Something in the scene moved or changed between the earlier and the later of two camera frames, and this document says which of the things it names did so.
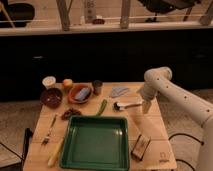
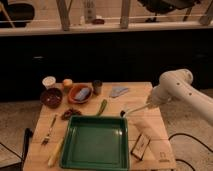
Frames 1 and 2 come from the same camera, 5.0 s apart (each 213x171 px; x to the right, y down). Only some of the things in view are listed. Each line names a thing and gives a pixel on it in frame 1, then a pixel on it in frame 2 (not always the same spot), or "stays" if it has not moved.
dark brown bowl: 51,97 stays
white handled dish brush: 119,106 → 152,103
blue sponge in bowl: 81,95 stays
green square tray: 96,143 stays
